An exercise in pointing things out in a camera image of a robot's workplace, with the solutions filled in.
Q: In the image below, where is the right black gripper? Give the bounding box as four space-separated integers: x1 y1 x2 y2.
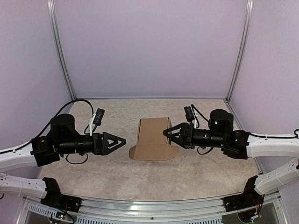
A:
164 122 226 149

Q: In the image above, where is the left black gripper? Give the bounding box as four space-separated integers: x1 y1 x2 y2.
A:
58 132 126 156

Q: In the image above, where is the brown cardboard paper box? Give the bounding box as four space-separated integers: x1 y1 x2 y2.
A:
128 117 179 161

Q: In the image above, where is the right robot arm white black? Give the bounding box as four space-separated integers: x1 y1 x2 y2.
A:
163 107 299 207

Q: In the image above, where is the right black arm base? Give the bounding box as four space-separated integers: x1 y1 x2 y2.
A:
223 175 264 212

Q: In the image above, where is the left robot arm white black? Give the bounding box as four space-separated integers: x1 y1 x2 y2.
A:
0 114 126 212

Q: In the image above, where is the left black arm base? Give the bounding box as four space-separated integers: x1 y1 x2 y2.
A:
41 177 82 213

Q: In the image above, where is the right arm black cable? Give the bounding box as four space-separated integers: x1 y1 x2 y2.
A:
191 104 299 154

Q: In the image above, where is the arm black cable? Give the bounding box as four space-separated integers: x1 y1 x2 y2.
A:
0 99 94 164
191 104 299 154

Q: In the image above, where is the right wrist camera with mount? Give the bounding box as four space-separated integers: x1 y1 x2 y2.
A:
184 106 200 129

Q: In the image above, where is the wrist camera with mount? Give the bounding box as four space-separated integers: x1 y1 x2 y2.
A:
87 108 105 136
184 106 200 129

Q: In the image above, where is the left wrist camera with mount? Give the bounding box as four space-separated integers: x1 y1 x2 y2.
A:
87 108 105 136

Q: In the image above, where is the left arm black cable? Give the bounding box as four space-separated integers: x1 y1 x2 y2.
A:
0 99 94 164

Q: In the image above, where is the front aluminium rail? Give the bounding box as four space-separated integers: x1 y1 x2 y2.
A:
13 193 290 224

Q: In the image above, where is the right aluminium frame post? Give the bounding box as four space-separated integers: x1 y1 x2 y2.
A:
226 0 254 104

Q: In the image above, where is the aluminium frame post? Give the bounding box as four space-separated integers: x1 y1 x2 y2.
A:
47 0 76 100
226 0 254 104

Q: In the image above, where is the left aluminium frame post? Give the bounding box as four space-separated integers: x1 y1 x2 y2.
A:
47 0 76 100

